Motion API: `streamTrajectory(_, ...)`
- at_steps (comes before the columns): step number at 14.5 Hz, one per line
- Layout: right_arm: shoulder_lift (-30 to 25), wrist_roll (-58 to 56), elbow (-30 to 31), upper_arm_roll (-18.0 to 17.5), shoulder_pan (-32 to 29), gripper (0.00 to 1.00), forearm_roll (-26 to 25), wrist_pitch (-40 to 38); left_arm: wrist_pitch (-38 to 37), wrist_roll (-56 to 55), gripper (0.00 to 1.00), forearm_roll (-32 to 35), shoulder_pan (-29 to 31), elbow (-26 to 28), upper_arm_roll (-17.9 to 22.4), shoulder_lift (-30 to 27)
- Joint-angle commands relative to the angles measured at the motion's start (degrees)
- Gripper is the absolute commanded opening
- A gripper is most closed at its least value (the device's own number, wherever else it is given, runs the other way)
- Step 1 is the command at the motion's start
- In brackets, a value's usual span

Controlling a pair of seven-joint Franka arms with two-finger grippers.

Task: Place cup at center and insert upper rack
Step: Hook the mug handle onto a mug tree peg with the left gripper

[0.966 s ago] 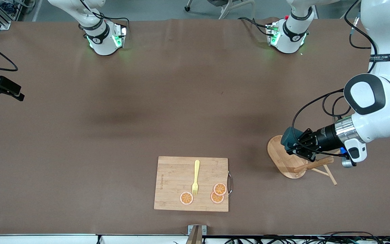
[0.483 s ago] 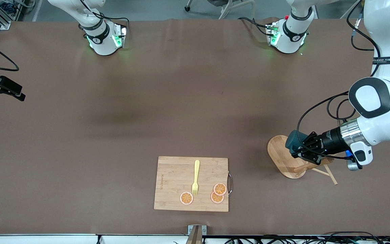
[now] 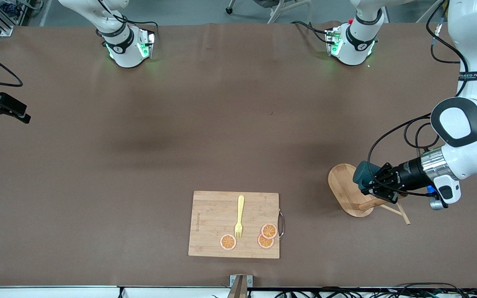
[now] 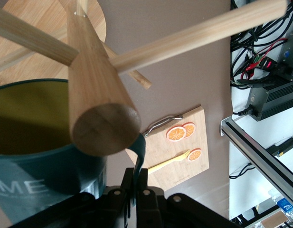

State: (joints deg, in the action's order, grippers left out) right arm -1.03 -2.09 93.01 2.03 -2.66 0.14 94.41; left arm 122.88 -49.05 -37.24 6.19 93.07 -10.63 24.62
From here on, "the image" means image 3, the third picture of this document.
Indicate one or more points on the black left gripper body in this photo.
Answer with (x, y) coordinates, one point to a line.
(406, 173)

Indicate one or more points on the teal mug yellow inside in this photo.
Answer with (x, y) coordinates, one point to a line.
(362, 174)

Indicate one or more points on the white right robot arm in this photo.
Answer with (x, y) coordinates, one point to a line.
(122, 49)

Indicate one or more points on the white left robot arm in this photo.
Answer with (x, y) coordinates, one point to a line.
(470, 136)

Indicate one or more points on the wooden mug rack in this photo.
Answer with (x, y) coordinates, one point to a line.
(344, 190)

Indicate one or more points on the orange slice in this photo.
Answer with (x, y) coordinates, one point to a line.
(263, 243)
(269, 230)
(228, 242)

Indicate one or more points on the yellow plastic fork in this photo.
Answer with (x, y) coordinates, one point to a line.
(240, 207)

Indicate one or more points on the bamboo cutting board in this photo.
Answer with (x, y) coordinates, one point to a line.
(213, 223)

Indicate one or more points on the office chair base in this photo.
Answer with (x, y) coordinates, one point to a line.
(273, 14)

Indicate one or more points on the metal table edge bracket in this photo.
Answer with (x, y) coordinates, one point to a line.
(240, 285)

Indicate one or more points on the white table edge rail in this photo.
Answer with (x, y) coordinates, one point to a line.
(56, 293)

